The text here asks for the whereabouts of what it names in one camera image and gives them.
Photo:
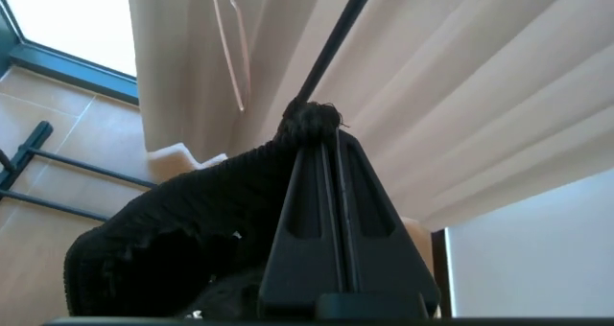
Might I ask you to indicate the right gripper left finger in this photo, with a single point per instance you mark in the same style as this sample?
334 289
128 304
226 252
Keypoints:
302 268

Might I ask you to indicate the window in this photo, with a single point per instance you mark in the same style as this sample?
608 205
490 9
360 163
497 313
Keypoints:
72 19

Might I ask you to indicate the beige curtain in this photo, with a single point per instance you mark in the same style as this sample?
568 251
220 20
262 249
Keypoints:
455 86

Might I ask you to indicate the black clothes rack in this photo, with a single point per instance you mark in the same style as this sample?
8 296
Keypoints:
336 33

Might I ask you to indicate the pink clothes hanger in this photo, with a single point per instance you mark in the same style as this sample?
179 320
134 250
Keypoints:
228 53

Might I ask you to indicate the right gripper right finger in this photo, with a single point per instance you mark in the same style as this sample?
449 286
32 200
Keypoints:
384 268

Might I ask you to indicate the black shorts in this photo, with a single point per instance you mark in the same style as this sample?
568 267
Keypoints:
192 220

